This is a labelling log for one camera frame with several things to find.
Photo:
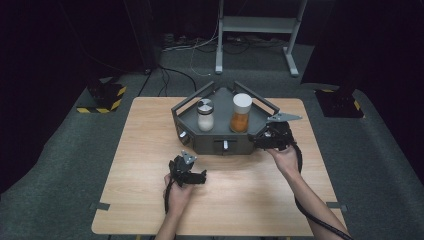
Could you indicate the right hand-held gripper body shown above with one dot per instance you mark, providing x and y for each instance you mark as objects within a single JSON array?
[{"x": 280, "y": 133}]

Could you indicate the dark grey corner rack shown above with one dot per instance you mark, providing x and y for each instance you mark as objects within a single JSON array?
[{"x": 221, "y": 141}]

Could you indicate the glass jar with silver lid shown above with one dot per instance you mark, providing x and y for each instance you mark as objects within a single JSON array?
[{"x": 205, "y": 115}]

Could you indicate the person's right hand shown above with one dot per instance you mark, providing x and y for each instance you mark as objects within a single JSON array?
[{"x": 285, "y": 161}]

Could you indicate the power strip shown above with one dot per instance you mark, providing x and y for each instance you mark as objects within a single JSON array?
[{"x": 174, "y": 40}]

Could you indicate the grey metal stand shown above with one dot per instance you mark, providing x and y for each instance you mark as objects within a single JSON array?
[{"x": 256, "y": 24}]

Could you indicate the person's left hand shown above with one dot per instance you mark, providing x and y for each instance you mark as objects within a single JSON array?
[{"x": 178, "y": 196}]

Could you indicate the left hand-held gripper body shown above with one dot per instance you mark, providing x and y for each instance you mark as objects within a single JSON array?
[{"x": 181, "y": 170}]

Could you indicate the orange jar with white lid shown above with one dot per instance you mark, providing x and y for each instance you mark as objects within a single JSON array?
[{"x": 240, "y": 115}]

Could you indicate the grey tape strip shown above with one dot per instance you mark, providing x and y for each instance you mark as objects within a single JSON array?
[
  {"x": 99, "y": 206},
  {"x": 338, "y": 206}
]

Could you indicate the black base with yellow stripes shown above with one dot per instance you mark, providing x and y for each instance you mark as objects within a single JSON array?
[
  {"x": 340, "y": 103},
  {"x": 105, "y": 96}
]

